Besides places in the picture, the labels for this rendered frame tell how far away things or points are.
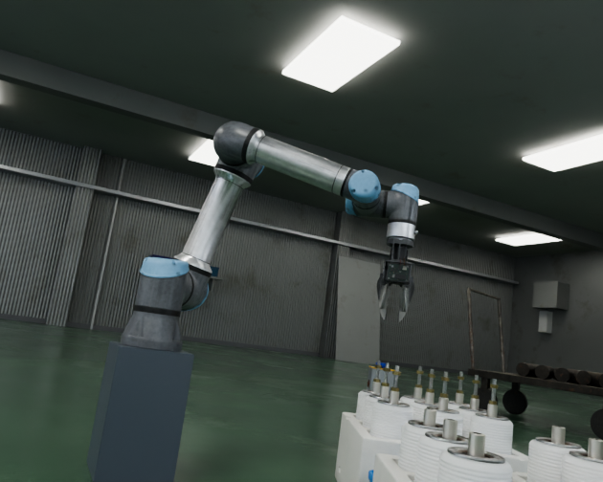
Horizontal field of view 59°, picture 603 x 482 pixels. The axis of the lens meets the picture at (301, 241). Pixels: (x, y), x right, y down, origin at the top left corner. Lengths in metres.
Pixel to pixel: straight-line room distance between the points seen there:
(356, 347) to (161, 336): 9.82
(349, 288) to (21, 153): 6.56
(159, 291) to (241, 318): 9.22
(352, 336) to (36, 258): 6.00
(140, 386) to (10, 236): 8.74
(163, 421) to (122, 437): 0.09
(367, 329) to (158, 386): 10.04
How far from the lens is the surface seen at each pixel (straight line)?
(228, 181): 1.53
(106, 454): 1.36
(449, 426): 0.92
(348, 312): 11.10
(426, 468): 0.91
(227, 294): 10.47
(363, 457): 1.27
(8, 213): 10.05
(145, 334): 1.36
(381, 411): 1.30
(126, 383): 1.34
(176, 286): 1.38
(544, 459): 1.10
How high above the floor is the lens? 0.38
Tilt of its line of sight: 10 degrees up
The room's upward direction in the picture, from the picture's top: 8 degrees clockwise
